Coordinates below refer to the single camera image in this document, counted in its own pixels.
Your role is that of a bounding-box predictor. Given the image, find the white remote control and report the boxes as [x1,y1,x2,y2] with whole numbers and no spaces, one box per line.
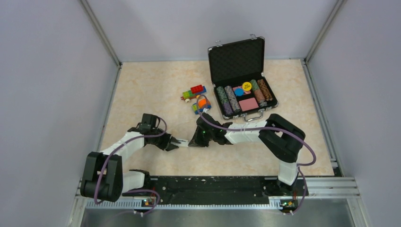
[174,140,189,147]

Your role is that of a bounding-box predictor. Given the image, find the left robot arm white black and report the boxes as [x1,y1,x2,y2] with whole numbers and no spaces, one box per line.
[80,113,188,204]

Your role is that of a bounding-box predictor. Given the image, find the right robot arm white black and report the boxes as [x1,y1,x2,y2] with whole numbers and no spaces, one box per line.
[189,113,306,195]

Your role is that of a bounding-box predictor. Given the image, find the orange blue toy car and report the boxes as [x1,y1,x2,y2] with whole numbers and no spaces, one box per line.
[192,99,211,115]

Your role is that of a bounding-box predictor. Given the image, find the green purple chip stack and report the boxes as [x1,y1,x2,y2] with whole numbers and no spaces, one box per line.
[217,87,233,115]

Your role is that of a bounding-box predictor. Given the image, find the blue purple chip stack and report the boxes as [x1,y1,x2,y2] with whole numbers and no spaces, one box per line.
[224,86,241,113]

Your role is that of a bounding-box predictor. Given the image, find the red blue brick truck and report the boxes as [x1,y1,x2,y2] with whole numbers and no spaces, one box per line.
[181,85,207,103]

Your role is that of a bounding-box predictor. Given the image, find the pink card deck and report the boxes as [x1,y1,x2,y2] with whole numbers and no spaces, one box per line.
[238,97,259,112]

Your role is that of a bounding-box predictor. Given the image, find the blue poker chip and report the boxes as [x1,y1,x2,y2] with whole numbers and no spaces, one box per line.
[234,87,244,96]

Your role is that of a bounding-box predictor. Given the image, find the yellow dealer button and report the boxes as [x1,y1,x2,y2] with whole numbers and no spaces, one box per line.
[242,82,252,92]

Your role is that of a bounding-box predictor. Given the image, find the black poker chip case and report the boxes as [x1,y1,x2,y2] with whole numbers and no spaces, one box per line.
[208,34,279,121]

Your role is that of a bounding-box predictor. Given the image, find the brown orange chip stack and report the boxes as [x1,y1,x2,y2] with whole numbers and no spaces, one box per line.
[257,79,273,101]

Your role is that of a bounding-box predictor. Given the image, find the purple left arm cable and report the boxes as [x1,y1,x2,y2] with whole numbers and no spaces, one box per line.
[93,116,168,206]

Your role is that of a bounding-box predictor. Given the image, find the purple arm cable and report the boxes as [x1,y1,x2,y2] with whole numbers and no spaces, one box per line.
[93,116,168,206]
[195,94,317,215]

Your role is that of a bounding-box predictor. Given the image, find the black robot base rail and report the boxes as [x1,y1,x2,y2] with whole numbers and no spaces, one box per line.
[122,176,309,209]

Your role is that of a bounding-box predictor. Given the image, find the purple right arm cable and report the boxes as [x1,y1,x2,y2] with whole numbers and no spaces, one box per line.
[195,94,317,215]

